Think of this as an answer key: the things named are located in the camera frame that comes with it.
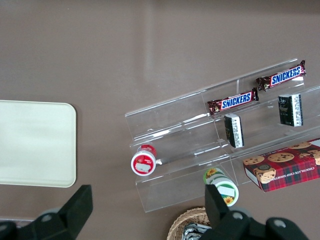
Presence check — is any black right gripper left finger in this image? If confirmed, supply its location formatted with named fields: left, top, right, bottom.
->
left=0, top=184, right=94, bottom=240

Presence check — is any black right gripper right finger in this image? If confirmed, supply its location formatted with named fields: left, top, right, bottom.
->
left=199, top=184, right=313, bottom=240

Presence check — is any foil wrapped snack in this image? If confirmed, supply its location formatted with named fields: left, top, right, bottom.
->
left=181, top=223, right=213, bottom=240

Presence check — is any red lidded cup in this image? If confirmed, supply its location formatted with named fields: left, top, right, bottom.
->
left=130, top=144, right=158, bottom=177

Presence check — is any light tan wicker basket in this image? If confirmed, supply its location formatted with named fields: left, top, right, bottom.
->
left=166, top=206, right=213, bottom=240

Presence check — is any green sunflower lidded cup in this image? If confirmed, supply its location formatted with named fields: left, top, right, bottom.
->
left=202, top=167, right=240, bottom=207

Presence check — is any white rectangular tray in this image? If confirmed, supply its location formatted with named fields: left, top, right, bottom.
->
left=0, top=99, right=77, bottom=188

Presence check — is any Snickers bar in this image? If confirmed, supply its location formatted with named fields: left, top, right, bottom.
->
left=255, top=59, right=307, bottom=92
left=206, top=87, right=260, bottom=116

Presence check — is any clear acrylic tiered stand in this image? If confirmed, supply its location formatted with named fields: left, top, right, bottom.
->
left=124, top=57, right=320, bottom=213

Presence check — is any red plaid cookie box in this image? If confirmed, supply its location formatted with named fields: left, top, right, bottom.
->
left=242, top=137, right=320, bottom=193

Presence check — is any black chocolate box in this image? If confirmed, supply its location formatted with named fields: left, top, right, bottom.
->
left=277, top=93, right=304, bottom=128
left=223, top=113, right=245, bottom=149

